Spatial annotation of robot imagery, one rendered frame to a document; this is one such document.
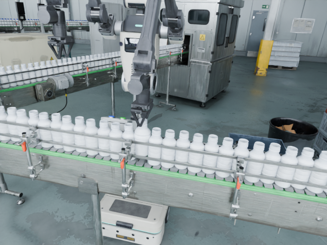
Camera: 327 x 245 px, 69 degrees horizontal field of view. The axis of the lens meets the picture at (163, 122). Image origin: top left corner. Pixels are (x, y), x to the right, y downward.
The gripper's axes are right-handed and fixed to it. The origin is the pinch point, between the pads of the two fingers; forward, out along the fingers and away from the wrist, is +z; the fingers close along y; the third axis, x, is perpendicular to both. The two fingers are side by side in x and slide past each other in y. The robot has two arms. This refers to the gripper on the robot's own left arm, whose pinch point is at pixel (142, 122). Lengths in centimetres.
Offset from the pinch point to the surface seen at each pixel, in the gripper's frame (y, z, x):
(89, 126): -2.8, 4.2, 22.8
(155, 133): -2.5, 3.0, -6.7
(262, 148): -2.3, 2.6, -48.0
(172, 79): 384, 66, 53
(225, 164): -3.5, 11.3, -35.8
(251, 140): 53, 25, -55
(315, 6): 1198, -145, -420
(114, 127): -2.5, 3.2, 11.3
